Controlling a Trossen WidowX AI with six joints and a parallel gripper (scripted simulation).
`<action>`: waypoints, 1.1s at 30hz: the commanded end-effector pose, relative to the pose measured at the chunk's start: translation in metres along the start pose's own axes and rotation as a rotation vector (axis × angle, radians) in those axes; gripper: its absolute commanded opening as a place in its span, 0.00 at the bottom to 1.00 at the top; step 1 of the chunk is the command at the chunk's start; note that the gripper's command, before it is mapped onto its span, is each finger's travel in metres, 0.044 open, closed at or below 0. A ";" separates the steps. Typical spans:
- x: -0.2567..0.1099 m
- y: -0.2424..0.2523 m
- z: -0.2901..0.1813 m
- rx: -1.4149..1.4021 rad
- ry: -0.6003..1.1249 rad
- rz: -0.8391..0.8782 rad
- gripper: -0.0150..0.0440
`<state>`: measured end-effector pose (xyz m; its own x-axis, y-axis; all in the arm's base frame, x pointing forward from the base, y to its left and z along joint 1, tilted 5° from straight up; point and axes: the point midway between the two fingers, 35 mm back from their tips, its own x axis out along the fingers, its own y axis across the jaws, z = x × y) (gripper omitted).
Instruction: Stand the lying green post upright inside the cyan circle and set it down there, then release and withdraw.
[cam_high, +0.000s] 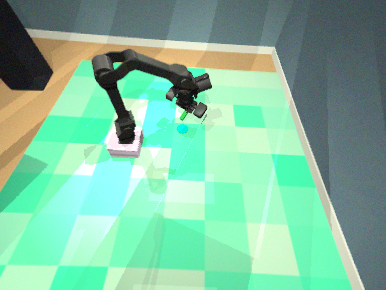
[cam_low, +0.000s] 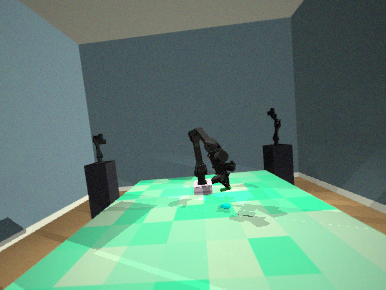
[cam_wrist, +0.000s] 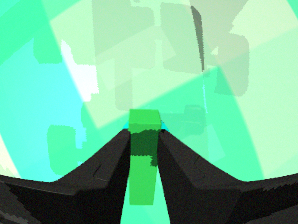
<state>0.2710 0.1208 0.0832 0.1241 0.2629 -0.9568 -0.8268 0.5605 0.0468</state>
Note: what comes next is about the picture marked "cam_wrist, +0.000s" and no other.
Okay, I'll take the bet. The green rectangular post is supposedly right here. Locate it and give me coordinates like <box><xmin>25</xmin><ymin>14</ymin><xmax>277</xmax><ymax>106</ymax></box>
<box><xmin>128</xmin><ymin>109</ymin><xmax>161</xmax><ymax>205</ymax></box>

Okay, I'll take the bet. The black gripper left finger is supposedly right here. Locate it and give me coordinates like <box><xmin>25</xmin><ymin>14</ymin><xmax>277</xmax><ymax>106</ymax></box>
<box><xmin>0</xmin><ymin>128</ymin><xmax>130</xmax><ymax>224</ymax></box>

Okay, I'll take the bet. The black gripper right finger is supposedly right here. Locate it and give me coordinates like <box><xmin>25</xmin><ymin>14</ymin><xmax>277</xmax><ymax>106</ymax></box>
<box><xmin>157</xmin><ymin>129</ymin><xmax>298</xmax><ymax>224</ymax></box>

